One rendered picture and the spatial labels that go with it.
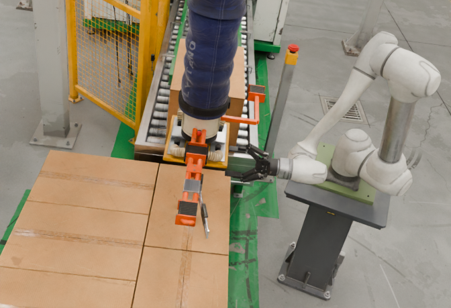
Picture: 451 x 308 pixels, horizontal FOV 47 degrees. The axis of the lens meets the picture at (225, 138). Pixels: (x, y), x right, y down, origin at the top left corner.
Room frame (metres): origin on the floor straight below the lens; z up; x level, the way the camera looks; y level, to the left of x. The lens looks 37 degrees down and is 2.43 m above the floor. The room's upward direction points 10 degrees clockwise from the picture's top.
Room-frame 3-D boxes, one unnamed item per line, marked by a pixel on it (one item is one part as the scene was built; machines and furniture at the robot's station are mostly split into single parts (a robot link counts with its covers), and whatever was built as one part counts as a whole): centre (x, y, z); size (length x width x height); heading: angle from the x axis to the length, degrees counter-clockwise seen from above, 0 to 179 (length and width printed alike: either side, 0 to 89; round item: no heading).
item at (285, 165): (1.73, -0.26, 1.04); 0.09 x 0.06 x 0.09; 3
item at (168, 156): (1.97, 0.22, 0.94); 0.34 x 0.10 x 0.05; 4
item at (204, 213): (1.43, 0.03, 1.04); 0.31 x 0.03 x 0.05; 16
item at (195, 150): (1.72, 0.11, 1.04); 0.10 x 0.08 x 0.06; 94
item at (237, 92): (2.65, 0.16, 0.75); 0.60 x 0.40 x 0.40; 5
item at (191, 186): (1.51, 0.10, 1.04); 0.07 x 0.07 x 0.04; 4
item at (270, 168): (1.73, -0.19, 1.04); 0.09 x 0.07 x 0.08; 93
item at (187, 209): (1.37, 0.09, 1.04); 0.08 x 0.07 x 0.05; 4
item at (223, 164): (1.98, 0.03, 0.94); 0.34 x 0.10 x 0.05; 4
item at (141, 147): (2.29, 0.14, 0.58); 0.70 x 0.03 x 0.06; 95
